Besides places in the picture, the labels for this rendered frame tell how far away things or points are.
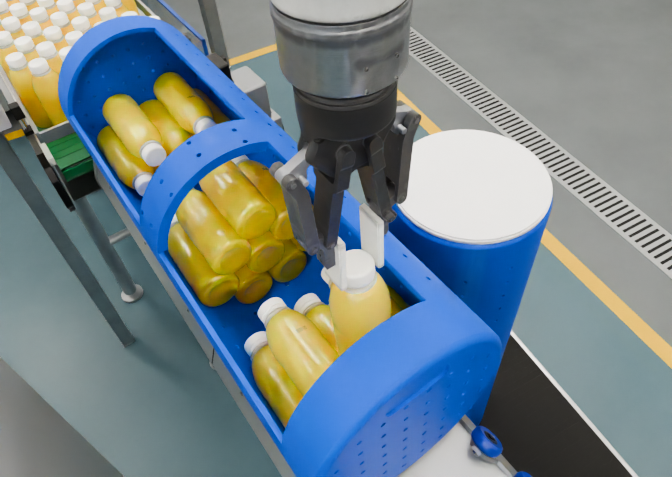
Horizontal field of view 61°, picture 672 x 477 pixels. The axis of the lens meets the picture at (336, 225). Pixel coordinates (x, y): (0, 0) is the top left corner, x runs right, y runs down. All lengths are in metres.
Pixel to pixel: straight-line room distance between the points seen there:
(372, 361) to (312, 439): 0.10
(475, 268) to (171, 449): 1.26
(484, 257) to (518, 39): 2.55
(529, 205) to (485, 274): 0.14
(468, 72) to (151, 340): 2.02
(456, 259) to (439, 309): 0.34
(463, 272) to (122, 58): 0.75
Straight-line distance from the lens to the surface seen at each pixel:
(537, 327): 2.11
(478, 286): 1.03
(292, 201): 0.45
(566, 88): 3.12
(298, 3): 0.35
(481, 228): 0.96
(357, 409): 0.58
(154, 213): 0.85
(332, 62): 0.36
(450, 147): 1.09
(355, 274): 0.56
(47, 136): 1.43
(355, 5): 0.34
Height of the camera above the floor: 1.75
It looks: 49 degrees down
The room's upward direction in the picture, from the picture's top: 5 degrees counter-clockwise
